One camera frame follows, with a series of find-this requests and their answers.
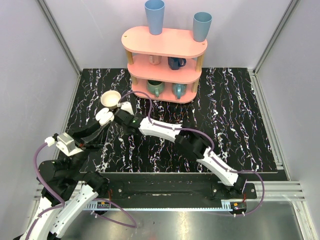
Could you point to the green glazed mug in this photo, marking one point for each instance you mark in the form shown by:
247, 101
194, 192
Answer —
155, 87

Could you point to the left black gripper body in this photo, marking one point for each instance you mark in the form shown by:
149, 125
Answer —
81, 132

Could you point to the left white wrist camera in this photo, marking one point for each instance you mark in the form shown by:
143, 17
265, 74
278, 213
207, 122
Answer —
64, 142

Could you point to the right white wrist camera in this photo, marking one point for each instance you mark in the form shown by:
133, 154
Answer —
126, 106

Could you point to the blue plastic tumbler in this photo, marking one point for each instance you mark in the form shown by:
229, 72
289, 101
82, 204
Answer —
201, 26
154, 10

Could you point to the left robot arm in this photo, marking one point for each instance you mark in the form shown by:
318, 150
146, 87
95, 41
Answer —
66, 191

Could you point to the aluminium rail frame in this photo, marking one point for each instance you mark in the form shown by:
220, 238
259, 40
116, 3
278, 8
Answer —
270, 191

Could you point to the left blue plastic tumbler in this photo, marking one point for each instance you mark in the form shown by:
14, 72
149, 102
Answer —
154, 10

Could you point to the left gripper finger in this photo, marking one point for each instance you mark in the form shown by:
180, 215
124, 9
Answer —
96, 140
89, 131

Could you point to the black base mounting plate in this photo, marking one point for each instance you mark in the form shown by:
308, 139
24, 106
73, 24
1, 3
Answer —
172, 190

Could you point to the white earbud case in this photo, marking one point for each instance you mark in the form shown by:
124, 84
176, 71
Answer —
104, 116

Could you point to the cream ceramic bowl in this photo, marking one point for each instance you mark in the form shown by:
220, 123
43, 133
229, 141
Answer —
110, 99

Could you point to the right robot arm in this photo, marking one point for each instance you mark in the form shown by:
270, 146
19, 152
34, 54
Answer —
197, 145

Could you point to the light blue butterfly mug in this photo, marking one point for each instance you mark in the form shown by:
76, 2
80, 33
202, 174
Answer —
179, 90

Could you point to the pink mug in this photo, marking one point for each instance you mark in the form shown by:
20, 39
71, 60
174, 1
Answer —
155, 59

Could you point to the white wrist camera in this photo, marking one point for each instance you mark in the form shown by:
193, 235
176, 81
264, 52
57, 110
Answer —
64, 142
126, 106

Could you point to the pink three-tier wooden shelf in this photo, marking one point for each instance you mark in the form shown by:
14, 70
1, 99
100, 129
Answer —
139, 44

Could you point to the right blue plastic tumbler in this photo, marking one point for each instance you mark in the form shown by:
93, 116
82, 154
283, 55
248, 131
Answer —
201, 26

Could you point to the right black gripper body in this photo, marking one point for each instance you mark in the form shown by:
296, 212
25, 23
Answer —
125, 128

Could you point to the dark blue mug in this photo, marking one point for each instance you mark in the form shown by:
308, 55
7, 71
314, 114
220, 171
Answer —
175, 63

